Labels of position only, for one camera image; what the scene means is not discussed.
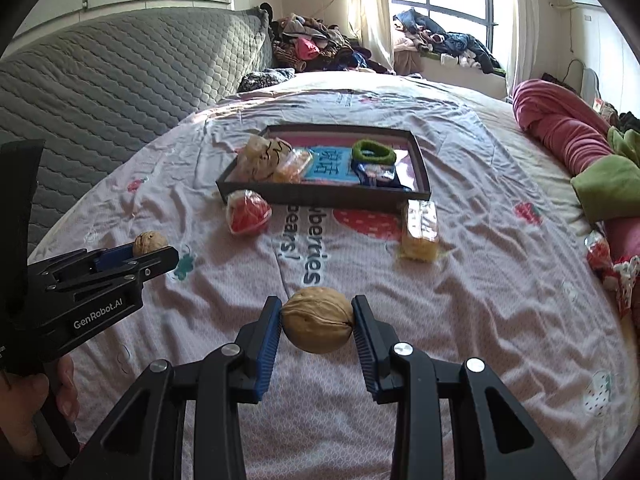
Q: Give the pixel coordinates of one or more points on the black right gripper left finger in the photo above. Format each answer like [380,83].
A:
[142,436]

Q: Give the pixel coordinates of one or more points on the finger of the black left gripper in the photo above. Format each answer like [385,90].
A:
[148,266]
[112,254]

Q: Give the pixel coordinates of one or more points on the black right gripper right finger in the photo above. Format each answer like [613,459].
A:
[493,435]

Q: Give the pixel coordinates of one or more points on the walnut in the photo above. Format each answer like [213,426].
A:
[318,320]
[149,241]

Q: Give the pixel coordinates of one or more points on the orange snack cake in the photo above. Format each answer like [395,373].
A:
[292,168]

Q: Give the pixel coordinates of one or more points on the blue snack packet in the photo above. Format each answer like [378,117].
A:
[375,175]

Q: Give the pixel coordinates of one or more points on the green fuzzy hair scrunchie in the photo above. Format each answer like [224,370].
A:
[367,151]

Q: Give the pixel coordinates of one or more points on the person's left hand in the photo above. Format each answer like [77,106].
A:
[23,397]

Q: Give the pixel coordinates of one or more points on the red egg-shaped wrapped toy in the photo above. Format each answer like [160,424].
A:
[247,213]

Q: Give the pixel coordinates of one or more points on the dark shallow box tray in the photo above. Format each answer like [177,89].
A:
[335,196]

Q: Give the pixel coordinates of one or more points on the pink strawberry print bedsheet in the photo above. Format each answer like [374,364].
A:
[510,283]

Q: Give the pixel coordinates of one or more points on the grey quilted headboard cover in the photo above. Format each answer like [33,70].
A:
[97,92]

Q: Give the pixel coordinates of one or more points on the red patterned package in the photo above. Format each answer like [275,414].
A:
[620,278]

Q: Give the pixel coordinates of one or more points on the wrapped sandwich biscuit snack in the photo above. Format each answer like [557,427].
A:
[420,236]

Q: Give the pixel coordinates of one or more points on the dark patterned cloth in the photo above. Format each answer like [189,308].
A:
[268,77]

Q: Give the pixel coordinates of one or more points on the green cloth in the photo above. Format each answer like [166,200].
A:
[609,188]

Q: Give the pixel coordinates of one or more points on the clothes pile beside bed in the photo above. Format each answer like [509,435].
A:
[309,45]

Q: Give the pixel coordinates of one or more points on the pink rolled blanket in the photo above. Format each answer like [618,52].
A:
[576,136]

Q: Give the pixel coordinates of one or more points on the cream curtain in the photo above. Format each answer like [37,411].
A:
[371,22]

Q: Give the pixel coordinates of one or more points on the clothes pile on windowsill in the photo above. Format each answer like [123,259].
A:
[417,33]

